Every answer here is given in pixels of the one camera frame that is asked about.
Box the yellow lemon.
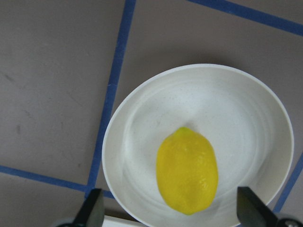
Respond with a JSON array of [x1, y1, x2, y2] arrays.
[[156, 127, 219, 215]]

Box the cream shallow plate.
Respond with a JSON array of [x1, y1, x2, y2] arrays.
[[102, 64, 294, 227]]

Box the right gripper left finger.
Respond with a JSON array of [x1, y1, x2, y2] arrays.
[[71, 189, 105, 227]]

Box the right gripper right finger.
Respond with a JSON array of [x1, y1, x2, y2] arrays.
[[237, 186, 278, 227]]

